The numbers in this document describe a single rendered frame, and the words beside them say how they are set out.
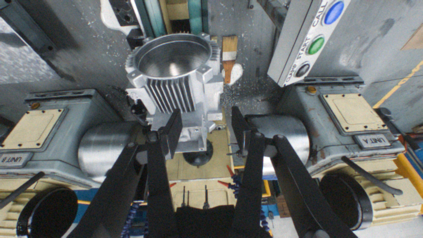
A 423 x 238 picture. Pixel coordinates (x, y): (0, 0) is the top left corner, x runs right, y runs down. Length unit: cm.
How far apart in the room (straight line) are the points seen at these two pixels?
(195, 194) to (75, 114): 62
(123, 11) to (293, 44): 40
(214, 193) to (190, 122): 56
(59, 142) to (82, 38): 37
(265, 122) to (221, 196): 43
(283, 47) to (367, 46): 56
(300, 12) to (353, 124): 49
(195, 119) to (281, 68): 19
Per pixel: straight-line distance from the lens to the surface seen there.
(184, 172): 70
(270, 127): 55
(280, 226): 569
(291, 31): 30
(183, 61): 43
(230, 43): 56
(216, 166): 70
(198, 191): 81
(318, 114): 66
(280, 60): 32
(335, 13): 30
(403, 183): 74
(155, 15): 41
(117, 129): 63
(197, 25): 41
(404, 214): 77
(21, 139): 84
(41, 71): 67
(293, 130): 58
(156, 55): 40
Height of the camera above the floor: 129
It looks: 35 degrees down
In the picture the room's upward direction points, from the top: 177 degrees clockwise
